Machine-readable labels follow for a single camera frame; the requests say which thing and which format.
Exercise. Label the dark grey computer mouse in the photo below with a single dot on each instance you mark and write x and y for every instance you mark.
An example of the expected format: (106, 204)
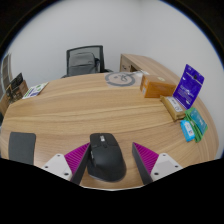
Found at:
(106, 158)

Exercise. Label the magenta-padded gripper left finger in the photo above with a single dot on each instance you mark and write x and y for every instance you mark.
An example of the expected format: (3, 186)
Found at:
(60, 164)

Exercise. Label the dark grey mouse pad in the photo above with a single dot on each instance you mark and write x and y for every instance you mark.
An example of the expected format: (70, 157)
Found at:
(21, 146)

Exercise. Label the wooden shelf unit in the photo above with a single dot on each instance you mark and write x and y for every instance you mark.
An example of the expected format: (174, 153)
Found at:
(6, 71)

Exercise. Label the small brown labelled box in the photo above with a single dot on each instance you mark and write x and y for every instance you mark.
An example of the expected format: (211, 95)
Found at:
(173, 107)

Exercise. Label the wooden side desk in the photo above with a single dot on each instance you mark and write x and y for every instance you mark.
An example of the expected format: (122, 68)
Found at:
(150, 63)

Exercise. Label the green packet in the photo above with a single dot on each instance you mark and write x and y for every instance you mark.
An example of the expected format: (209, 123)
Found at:
(199, 121)

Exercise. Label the white paper sheet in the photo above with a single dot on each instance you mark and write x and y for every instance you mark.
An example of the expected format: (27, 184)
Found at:
(142, 72)

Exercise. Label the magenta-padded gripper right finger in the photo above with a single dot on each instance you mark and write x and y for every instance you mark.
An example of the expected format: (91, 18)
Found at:
(164, 164)

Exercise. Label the small blue packet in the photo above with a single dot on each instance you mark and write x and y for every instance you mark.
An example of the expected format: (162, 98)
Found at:
(187, 130)

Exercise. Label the white green purple leaflet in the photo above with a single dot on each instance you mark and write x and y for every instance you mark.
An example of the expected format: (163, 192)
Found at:
(35, 90)

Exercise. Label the orange-brown cardboard box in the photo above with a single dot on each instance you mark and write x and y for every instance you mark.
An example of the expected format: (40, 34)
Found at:
(158, 86)

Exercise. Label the grey backpack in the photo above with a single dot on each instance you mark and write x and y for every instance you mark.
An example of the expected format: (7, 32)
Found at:
(81, 64)

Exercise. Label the purple card package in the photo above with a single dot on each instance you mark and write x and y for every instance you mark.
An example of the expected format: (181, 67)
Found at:
(188, 87)

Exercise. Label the stack of brown cartons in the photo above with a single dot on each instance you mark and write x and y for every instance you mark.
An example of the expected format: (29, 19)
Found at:
(16, 88)

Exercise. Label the black mesh office chair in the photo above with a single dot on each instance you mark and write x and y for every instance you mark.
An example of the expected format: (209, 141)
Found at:
(83, 48)

